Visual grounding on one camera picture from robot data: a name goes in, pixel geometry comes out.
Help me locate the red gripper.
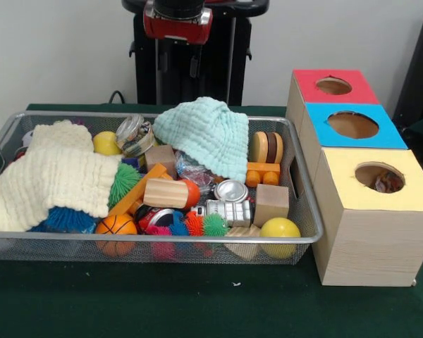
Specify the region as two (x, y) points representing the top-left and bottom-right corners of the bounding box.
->
(142, 13), (213, 78)

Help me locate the mint green muslin cloth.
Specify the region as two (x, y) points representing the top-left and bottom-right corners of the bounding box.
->
(152, 96), (250, 181)

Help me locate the multicoloured knotted rope toy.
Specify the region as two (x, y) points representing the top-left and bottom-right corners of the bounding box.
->
(374, 170), (405, 194)

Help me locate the clear mesh bin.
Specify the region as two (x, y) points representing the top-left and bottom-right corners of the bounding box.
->
(0, 111), (326, 265)

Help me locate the wooden box with three holes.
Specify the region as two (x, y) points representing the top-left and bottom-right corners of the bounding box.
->
(286, 68), (423, 288)

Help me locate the wooden striped burger toy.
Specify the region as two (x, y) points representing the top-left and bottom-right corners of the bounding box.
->
(250, 131), (284, 165)

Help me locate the ridged wooden block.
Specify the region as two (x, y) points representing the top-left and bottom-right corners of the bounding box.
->
(143, 177), (190, 209)

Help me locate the silver astronaut toy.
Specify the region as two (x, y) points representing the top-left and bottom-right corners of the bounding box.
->
(190, 199), (255, 228)

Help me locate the green and orange spiky caterpillar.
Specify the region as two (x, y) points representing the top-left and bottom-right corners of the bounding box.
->
(146, 211), (230, 237)

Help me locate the cream muslin cloth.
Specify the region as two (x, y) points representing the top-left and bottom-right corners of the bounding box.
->
(0, 121), (123, 232)

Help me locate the small orange basketball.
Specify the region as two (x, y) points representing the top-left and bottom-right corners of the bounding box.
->
(94, 213), (138, 256)

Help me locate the large yellow ball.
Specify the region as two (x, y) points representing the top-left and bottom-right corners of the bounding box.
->
(259, 217), (302, 260)

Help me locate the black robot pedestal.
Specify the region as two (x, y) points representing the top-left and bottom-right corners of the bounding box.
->
(121, 0), (271, 106)

